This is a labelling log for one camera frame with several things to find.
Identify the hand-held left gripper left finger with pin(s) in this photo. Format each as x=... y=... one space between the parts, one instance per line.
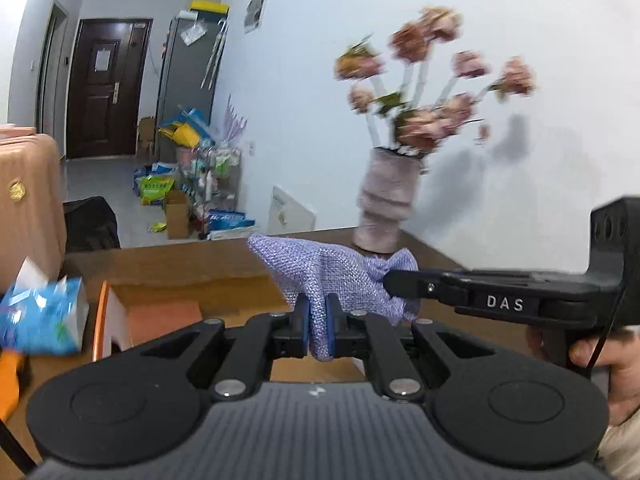
x=303 y=330

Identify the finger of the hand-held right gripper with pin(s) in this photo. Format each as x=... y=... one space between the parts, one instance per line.
x=415 y=284

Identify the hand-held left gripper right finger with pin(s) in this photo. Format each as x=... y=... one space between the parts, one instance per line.
x=331 y=330

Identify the red cardboard box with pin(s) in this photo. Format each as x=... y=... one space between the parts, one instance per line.
x=165 y=320

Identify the person's right hand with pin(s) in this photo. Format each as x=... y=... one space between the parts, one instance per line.
x=617 y=365

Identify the pink ribbed vase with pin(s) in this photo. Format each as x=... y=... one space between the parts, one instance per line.
x=387 y=200

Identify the white board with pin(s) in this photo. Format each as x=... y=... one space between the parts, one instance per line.
x=290 y=212

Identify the blue white packs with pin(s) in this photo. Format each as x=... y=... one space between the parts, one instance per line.
x=230 y=222

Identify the small brown cardboard box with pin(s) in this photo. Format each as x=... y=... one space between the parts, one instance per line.
x=177 y=215

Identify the artificial pink flower bouquet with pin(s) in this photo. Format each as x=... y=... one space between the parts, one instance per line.
x=425 y=110

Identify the green yellow sack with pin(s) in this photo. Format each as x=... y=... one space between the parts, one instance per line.
x=156 y=190

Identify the purple dried grass decoration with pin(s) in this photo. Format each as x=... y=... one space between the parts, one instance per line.
x=234 y=120

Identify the pile of blue yellow bags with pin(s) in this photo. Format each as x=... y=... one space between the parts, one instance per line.
x=185 y=130

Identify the black fabric bag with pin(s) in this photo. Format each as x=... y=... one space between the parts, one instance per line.
x=92 y=225

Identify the open cardboard box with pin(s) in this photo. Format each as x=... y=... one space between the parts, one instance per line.
x=146 y=135

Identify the blue tissue pack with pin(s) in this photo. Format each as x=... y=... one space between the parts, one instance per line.
x=45 y=315

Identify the grey refrigerator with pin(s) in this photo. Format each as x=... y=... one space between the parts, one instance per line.
x=185 y=75

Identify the white folded umbrella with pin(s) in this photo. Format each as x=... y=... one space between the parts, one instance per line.
x=216 y=55

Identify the pink suitcase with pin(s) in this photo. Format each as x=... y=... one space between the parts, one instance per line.
x=30 y=200

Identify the dark brown entrance door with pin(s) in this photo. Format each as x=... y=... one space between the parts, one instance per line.
x=100 y=105

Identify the clear plastic bag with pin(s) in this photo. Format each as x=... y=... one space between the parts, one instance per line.
x=192 y=32

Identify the yellow box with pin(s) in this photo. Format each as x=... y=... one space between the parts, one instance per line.
x=210 y=6

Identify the grey interior doorway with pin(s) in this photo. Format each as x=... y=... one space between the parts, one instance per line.
x=50 y=80

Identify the wall picture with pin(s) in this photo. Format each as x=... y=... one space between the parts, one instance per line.
x=256 y=10

